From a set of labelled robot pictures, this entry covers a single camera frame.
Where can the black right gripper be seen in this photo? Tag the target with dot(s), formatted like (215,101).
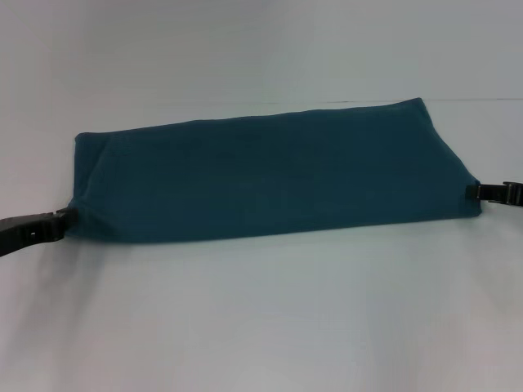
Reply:
(513,194)

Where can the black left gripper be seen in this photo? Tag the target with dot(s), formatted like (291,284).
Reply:
(28,232)

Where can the teal blue t-shirt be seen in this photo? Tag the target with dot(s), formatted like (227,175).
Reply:
(278,175)

